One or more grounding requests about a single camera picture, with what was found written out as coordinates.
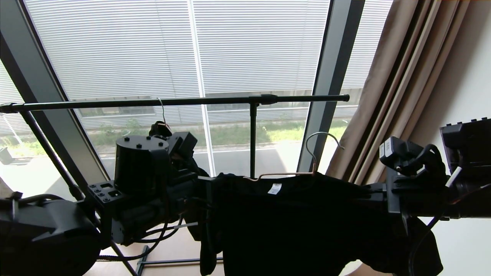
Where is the black clothes rack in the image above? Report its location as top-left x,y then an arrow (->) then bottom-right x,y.
0,94 -> 350,276

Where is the brown curtain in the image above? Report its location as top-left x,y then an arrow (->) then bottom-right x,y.
326,0 -> 491,184

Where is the black cable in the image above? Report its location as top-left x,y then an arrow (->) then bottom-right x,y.
407,215 -> 447,276
96,218 -> 185,262

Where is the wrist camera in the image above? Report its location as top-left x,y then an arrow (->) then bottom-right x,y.
167,131 -> 199,161
379,136 -> 448,188

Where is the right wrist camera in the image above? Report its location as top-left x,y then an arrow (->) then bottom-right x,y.
379,136 -> 448,188

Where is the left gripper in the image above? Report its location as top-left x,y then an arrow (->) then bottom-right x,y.
111,174 -> 217,246

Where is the black garment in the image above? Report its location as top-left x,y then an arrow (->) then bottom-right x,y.
184,172 -> 443,276

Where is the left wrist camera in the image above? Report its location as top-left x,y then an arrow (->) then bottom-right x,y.
167,131 -> 199,161

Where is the window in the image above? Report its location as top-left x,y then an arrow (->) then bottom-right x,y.
0,0 -> 394,204

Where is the pink clothes hanger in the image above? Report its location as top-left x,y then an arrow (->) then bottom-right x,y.
243,131 -> 346,182
157,97 -> 172,133

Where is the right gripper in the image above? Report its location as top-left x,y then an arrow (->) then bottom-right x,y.
386,168 -> 461,220

